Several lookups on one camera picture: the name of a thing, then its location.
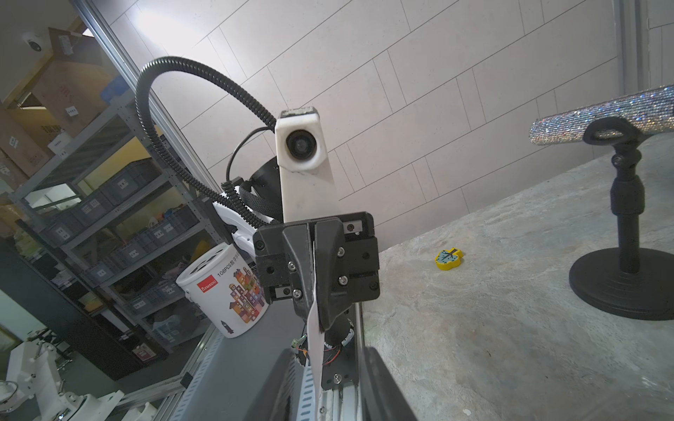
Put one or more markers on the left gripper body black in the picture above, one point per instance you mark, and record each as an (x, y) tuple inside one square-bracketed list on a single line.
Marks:
[(358, 256)]

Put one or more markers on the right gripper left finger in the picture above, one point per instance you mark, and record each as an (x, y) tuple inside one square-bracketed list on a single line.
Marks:
[(277, 400)]

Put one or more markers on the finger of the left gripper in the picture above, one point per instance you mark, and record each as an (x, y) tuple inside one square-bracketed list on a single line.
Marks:
[(331, 298), (298, 248)]

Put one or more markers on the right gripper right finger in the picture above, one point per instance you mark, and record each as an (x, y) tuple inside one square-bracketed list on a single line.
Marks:
[(382, 398)]

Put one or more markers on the white sticker sheet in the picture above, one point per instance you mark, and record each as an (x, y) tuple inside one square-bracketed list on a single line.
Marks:
[(315, 339)]

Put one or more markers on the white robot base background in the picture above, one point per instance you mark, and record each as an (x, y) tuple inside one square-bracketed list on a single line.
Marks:
[(32, 374)]

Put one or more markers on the left circuit board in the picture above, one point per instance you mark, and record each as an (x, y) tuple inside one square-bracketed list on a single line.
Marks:
[(339, 346)]

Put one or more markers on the white toy block bucket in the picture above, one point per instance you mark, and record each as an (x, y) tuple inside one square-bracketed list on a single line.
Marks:
[(226, 290)]

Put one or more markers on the yellow round toy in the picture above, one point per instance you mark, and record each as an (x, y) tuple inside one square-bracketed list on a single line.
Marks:
[(449, 259)]

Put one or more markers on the metal storage shelf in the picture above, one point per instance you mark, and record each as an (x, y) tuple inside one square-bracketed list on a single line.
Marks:
[(123, 222)]

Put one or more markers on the black microphone stand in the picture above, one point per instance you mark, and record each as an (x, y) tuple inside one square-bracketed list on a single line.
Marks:
[(627, 281)]

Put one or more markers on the cardboard box large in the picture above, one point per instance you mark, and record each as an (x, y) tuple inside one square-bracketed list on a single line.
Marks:
[(79, 83)]

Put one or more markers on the glitter microphone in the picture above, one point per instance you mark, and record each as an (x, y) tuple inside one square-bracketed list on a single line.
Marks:
[(645, 113)]

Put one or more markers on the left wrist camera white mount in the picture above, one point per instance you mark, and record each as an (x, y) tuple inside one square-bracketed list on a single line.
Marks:
[(307, 185)]

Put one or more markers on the dome security camera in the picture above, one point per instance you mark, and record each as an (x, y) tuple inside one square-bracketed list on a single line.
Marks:
[(34, 42)]

